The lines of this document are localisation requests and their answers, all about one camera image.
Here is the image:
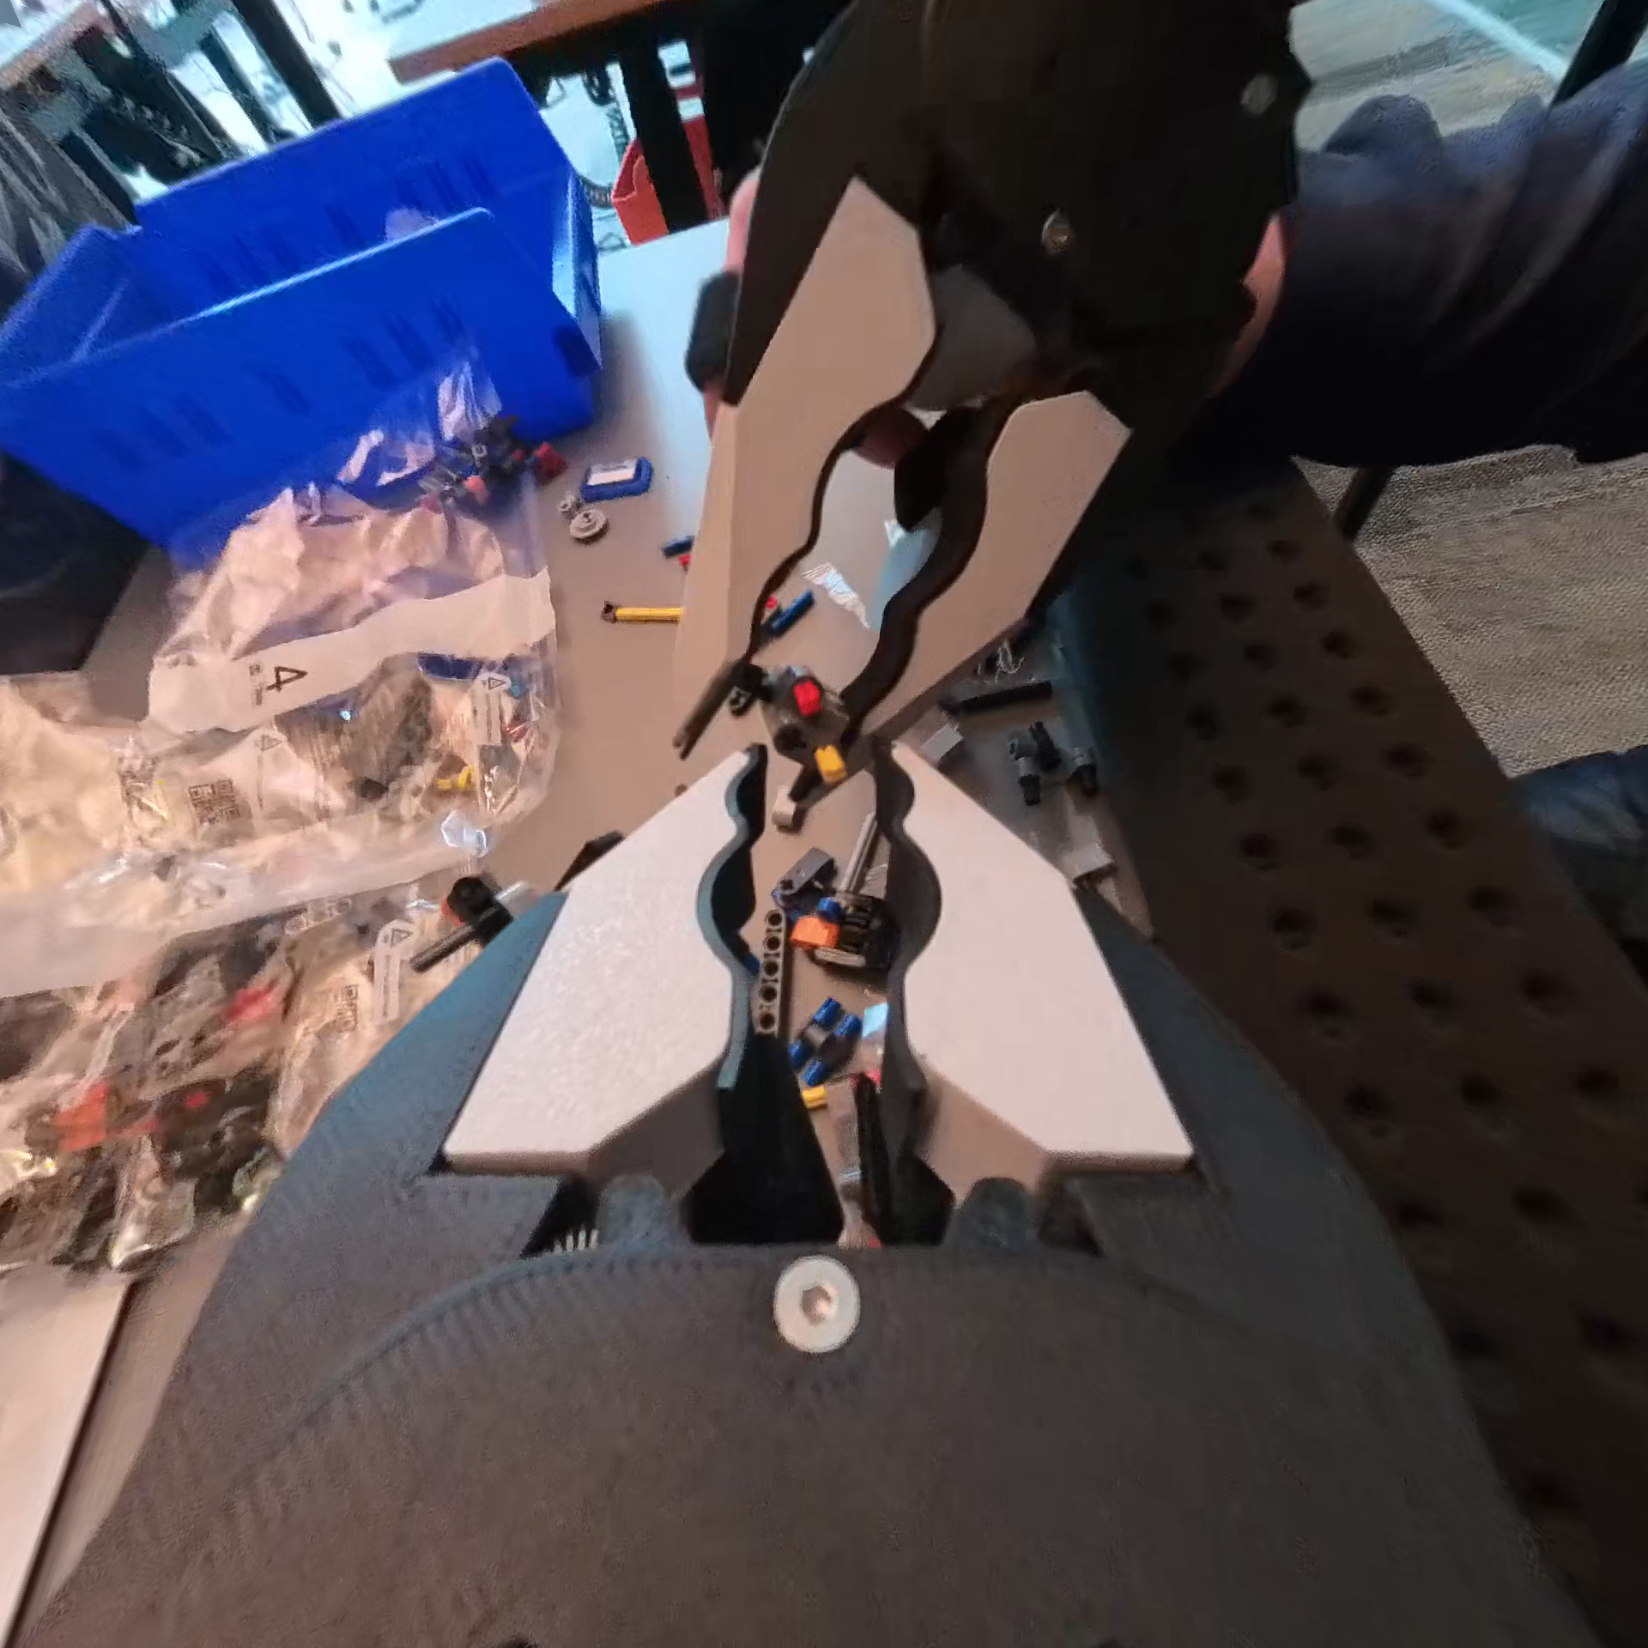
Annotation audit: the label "black perforated panel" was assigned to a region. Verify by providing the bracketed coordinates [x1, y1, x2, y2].
[1055, 450, 1648, 1648]

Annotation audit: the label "wooden background desk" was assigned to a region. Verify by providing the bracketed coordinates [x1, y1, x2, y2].
[386, 0, 722, 78]

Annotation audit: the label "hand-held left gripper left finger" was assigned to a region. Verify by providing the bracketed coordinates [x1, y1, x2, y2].
[439, 743, 845, 1245]

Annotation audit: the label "crumpled clear plastic bag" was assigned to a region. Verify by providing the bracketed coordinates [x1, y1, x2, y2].
[167, 360, 571, 619]

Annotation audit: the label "black orange lego assembly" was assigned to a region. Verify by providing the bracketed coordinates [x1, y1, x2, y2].
[412, 829, 626, 972]

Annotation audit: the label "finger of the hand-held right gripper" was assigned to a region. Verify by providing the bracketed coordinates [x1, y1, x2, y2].
[669, 178, 942, 760]
[840, 390, 1140, 751]

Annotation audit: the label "blue plastic bin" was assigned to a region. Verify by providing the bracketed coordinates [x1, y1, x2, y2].
[0, 56, 606, 549]

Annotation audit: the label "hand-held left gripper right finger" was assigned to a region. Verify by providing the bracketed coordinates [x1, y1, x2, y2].
[851, 739, 1197, 1245]

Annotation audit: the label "small clear packet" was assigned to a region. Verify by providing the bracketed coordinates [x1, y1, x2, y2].
[796, 556, 883, 631]

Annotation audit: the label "person's leg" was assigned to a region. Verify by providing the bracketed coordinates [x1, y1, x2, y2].
[1513, 753, 1648, 955]

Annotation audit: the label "small lego subassembly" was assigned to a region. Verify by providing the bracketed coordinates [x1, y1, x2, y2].
[773, 843, 906, 972]

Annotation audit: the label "black lego pins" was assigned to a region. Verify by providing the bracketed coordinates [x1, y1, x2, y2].
[1004, 719, 1103, 808]

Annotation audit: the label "clear bag white strip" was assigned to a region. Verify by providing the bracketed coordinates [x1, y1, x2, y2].
[0, 674, 169, 902]
[129, 566, 561, 890]

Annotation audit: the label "person's right forearm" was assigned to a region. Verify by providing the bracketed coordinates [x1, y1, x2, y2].
[1197, 56, 1648, 470]

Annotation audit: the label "clear bag black orange parts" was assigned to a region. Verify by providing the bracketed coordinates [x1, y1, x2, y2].
[0, 888, 516, 1276]

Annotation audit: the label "dark grey holed lego beam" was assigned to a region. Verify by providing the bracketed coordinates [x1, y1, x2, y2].
[749, 904, 791, 1037]

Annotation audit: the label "red plastic crate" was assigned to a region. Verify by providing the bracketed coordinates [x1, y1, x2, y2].
[616, 121, 722, 246]

